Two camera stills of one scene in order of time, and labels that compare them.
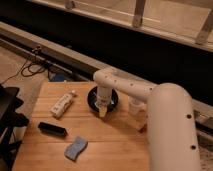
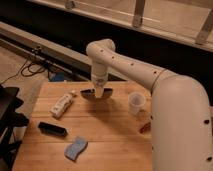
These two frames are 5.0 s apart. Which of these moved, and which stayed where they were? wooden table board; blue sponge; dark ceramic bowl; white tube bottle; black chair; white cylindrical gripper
Moved: dark ceramic bowl; white cylindrical gripper
Stayed: blue sponge; wooden table board; white tube bottle; black chair
